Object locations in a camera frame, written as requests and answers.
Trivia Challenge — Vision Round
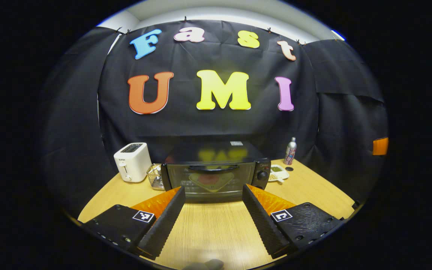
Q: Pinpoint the white square plate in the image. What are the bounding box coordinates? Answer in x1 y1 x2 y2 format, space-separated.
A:
189 172 235 193

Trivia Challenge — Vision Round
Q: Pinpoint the black electric oven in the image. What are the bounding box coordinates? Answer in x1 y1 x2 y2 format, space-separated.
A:
160 141 272 203

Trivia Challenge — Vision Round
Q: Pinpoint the metal wire basket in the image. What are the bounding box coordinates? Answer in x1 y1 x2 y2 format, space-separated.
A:
147 164 165 191

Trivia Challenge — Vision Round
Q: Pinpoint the white divided dish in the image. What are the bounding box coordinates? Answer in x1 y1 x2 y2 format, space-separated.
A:
268 164 290 183

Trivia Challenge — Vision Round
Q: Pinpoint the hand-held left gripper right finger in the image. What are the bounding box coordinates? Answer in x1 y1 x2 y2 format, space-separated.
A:
241 184 346 259

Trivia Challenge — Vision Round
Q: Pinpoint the pink round food slice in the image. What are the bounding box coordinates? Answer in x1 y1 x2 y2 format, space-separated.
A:
197 174 220 185

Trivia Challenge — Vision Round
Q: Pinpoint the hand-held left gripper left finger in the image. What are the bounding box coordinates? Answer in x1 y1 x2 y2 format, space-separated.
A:
83 186 186 260

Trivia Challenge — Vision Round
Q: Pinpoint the silver printed bottle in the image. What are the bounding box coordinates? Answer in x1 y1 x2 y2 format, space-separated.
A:
284 137 297 165

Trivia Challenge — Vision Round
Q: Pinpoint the white toaster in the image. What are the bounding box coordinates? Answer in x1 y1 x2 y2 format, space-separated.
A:
113 142 153 183

